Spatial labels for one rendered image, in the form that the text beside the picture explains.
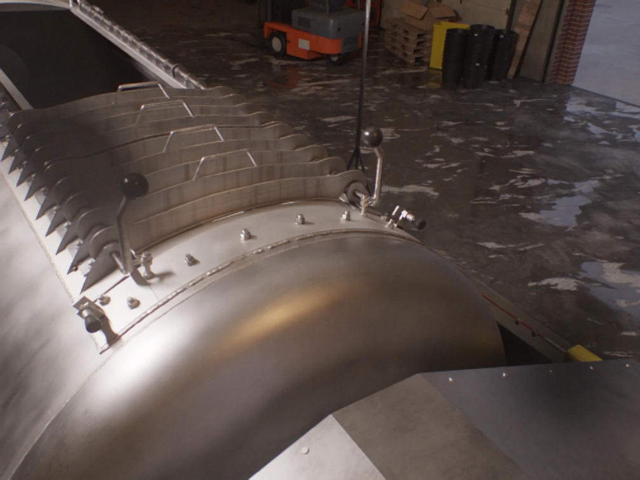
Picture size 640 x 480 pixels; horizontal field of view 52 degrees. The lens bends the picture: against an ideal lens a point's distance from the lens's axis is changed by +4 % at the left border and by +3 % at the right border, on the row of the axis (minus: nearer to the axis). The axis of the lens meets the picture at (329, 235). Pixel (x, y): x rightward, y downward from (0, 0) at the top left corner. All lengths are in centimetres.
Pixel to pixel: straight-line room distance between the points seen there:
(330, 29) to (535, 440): 1105
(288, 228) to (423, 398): 41
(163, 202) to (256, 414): 48
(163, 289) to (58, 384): 22
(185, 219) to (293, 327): 33
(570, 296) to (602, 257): 87
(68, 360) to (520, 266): 562
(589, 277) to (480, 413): 553
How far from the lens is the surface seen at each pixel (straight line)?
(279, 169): 143
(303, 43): 1237
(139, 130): 165
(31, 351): 131
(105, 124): 171
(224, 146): 154
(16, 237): 158
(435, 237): 674
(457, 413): 108
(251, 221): 126
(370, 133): 130
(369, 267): 119
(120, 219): 112
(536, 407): 123
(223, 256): 117
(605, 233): 747
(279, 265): 113
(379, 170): 136
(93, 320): 113
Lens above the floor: 330
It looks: 30 degrees down
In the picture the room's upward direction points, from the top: 3 degrees clockwise
